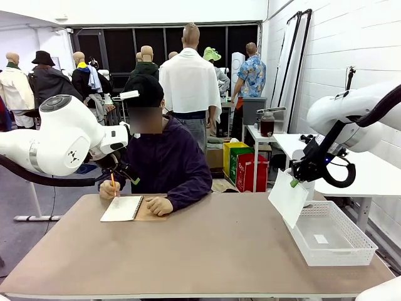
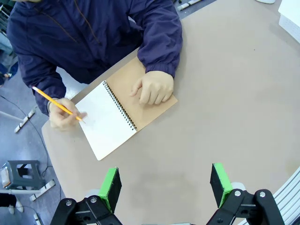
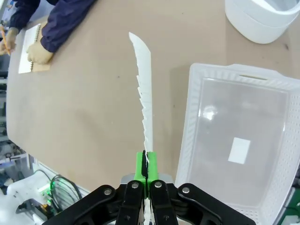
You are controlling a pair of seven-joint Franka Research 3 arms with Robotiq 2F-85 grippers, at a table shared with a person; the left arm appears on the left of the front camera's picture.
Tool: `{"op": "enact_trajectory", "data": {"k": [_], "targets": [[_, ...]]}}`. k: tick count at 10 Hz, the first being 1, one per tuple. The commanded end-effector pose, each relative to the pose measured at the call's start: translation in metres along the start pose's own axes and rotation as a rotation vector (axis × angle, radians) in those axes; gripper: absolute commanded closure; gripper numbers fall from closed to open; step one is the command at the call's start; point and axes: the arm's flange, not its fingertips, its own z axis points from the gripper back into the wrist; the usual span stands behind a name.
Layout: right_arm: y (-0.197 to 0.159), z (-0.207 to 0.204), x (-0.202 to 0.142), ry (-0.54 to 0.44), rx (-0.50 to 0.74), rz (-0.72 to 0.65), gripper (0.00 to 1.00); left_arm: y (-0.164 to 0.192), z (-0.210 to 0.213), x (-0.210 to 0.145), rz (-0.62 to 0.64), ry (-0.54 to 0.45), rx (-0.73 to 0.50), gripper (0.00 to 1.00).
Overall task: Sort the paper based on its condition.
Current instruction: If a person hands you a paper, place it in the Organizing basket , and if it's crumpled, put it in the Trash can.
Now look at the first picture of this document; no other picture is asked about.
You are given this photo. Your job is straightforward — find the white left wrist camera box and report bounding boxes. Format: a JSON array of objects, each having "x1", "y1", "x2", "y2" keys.
[{"x1": 119, "y1": 121, "x2": 141, "y2": 139}]

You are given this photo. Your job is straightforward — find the person in purple jacket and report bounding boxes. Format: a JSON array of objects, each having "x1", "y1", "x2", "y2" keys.
[{"x1": 98, "y1": 100, "x2": 213, "y2": 211}]

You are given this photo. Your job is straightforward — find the black cap with white label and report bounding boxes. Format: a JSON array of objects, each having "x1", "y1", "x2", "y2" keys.
[{"x1": 120, "y1": 74, "x2": 165, "y2": 109}]

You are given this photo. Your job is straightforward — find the black window frame wall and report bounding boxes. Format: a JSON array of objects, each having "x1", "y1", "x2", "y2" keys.
[{"x1": 67, "y1": 21, "x2": 263, "y2": 95}]

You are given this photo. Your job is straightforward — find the small white side table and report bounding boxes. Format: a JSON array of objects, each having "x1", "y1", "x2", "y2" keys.
[{"x1": 245, "y1": 124, "x2": 276, "y2": 193}]

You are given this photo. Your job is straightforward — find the mannequin in grey hoodie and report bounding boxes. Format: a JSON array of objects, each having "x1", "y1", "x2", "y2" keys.
[{"x1": 214, "y1": 66, "x2": 231, "y2": 95}]

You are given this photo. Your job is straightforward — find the dark red garment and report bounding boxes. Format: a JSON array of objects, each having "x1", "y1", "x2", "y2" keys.
[{"x1": 0, "y1": 95, "x2": 13, "y2": 132}]

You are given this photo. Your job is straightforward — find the brown cardboard box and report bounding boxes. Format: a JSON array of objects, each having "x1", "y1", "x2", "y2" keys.
[{"x1": 205, "y1": 147, "x2": 225, "y2": 172}]

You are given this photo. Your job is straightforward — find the white paper sheet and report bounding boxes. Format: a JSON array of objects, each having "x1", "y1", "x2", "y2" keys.
[{"x1": 268, "y1": 168, "x2": 310, "y2": 230}]

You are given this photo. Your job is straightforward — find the mannequin in dark puffer jacket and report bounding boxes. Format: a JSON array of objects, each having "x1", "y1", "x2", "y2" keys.
[{"x1": 128, "y1": 45, "x2": 160, "y2": 84}]

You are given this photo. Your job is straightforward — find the brown spiral notebook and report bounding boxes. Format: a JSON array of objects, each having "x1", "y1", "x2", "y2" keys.
[{"x1": 100, "y1": 195, "x2": 169, "y2": 223}]

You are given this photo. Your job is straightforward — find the white metal stool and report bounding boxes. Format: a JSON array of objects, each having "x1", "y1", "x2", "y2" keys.
[{"x1": 112, "y1": 95, "x2": 131, "y2": 125}]

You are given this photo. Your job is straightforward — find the yellow shopping bag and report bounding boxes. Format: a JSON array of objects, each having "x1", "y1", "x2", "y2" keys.
[{"x1": 222, "y1": 141, "x2": 250, "y2": 186}]

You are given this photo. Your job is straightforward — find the grey flat metal object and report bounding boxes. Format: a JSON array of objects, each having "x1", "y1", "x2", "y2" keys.
[{"x1": 256, "y1": 107, "x2": 287, "y2": 115}]

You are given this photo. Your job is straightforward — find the person's right hand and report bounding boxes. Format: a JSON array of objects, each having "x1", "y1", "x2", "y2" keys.
[{"x1": 99, "y1": 179, "x2": 122, "y2": 200}]

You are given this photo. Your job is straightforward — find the black light stand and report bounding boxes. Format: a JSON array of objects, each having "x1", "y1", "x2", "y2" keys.
[{"x1": 344, "y1": 66, "x2": 357, "y2": 92}]

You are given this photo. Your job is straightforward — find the person's right forearm purple sleeve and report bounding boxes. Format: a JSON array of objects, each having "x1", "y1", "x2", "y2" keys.
[{"x1": 98, "y1": 175, "x2": 132, "y2": 194}]

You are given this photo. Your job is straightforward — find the green shopping bag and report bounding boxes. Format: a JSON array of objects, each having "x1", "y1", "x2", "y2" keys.
[{"x1": 229, "y1": 147, "x2": 254, "y2": 186}]

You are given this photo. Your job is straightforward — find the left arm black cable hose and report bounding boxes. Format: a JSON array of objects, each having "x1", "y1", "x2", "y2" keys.
[{"x1": 0, "y1": 154, "x2": 126, "y2": 188}]

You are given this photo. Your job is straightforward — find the beige paper bag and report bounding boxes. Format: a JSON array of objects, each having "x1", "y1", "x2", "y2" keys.
[{"x1": 212, "y1": 178, "x2": 239, "y2": 193}]

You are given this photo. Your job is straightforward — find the white tower appliance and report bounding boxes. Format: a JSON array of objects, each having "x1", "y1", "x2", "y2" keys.
[{"x1": 231, "y1": 51, "x2": 246, "y2": 97}]

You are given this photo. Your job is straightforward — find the light green hat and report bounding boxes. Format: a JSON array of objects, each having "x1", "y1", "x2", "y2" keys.
[{"x1": 202, "y1": 46, "x2": 222, "y2": 63}]

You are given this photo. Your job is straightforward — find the white perforated plastic basket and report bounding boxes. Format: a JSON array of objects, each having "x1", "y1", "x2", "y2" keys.
[{"x1": 283, "y1": 200, "x2": 379, "y2": 267}]

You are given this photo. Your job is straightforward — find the mannequin black jacket yellow collar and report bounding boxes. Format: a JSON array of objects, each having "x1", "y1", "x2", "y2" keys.
[{"x1": 71, "y1": 51, "x2": 113, "y2": 125}]

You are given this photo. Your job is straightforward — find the person's left hand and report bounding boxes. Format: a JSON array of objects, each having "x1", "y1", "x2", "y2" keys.
[{"x1": 145, "y1": 196, "x2": 174, "y2": 217}]

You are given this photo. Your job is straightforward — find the white round trash bin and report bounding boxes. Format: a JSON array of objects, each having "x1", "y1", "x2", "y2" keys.
[{"x1": 291, "y1": 149, "x2": 316, "y2": 202}]

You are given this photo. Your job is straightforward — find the person's left forearm purple sleeve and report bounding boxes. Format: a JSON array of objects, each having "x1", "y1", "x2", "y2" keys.
[{"x1": 167, "y1": 177, "x2": 213, "y2": 211}]

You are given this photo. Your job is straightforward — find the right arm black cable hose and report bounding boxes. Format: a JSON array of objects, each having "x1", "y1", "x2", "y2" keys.
[{"x1": 321, "y1": 83, "x2": 401, "y2": 189}]

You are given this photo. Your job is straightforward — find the olive green cloth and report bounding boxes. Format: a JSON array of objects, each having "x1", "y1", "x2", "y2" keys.
[{"x1": 206, "y1": 135, "x2": 232, "y2": 150}]

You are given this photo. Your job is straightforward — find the mannequin in cream coat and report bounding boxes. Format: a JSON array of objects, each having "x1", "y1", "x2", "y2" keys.
[{"x1": 0, "y1": 52, "x2": 36, "y2": 129}]

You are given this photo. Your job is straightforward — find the mannequin with black bucket hat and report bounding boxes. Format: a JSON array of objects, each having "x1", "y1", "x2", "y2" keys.
[{"x1": 28, "y1": 50, "x2": 83, "y2": 110}]

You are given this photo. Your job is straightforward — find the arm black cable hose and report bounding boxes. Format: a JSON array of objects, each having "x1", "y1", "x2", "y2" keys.
[
  {"x1": 321, "y1": 83, "x2": 401, "y2": 189},
  {"x1": 0, "y1": 154, "x2": 126, "y2": 188}
]

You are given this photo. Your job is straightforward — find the mannequin in blue floral shirt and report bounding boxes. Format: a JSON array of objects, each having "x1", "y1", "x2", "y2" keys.
[{"x1": 231, "y1": 42, "x2": 267, "y2": 142}]

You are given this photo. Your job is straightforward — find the red shopping bag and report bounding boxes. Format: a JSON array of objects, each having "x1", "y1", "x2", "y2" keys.
[{"x1": 236, "y1": 153, "x2": 269, "y2": 193}]

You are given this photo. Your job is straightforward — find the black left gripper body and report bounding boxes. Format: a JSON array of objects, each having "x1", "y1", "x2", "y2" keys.
[{"x1": 95, "y1": 153, "x2": 126, "y2": 173}]

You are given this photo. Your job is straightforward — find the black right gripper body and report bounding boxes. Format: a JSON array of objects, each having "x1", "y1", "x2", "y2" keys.
[{"x1": 291, "y1": 137, "x2": 328, "y2": 182}]

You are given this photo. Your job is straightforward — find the black-framed white panel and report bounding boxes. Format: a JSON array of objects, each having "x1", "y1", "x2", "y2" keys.
[
  {"x1": 271, "y1": 11, "x2": 302, "y2": 109},
  {"x1": 286, "y1": 8, "x2": 313, "y2": 134}
]

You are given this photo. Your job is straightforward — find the mannequin with white towel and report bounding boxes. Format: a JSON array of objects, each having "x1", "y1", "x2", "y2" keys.
[{"x1": 159, "y1": 22, "x2": 222, "y2": 153}]

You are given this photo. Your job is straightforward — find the glass jar with dark liquid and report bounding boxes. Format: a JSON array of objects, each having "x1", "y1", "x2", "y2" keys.
[{"x1": 260, "y1": 112, "x2": 276, "y2": 138}]

